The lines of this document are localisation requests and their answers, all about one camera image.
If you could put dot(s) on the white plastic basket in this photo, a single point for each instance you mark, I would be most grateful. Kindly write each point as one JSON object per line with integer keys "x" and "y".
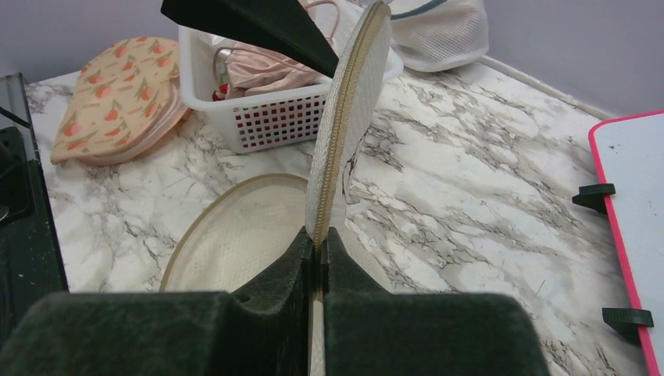
{"x": 249, "y": 123}

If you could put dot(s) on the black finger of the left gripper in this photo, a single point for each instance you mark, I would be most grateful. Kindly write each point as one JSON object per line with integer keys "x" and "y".
{"x": 281, "y": 26}

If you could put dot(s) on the black marker clip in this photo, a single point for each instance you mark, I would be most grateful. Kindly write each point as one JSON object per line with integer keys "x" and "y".
{"x": 593, "y": 196}
{"x": 627, "y": 322}

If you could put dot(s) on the floral orange cushion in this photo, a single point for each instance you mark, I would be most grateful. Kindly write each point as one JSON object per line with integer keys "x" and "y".
{"x": 125, "y": 101}

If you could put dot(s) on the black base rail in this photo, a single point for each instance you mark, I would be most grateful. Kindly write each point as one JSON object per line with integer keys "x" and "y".
{"x": 31, "y": 262}

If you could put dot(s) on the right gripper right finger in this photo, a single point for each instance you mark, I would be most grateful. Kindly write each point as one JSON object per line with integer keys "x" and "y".
{"x": 371, "y": 331}

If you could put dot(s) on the round mesh laundry bag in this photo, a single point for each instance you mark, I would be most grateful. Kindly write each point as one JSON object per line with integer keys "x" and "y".
{"x": 438, "y": 35}

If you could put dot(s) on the pink framed whiteboard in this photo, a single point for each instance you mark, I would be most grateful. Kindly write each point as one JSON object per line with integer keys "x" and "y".
{"x": 628, "y": 153}

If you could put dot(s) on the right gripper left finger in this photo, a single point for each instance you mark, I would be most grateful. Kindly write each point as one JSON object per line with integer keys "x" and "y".
{"x": 262, "y": 328}

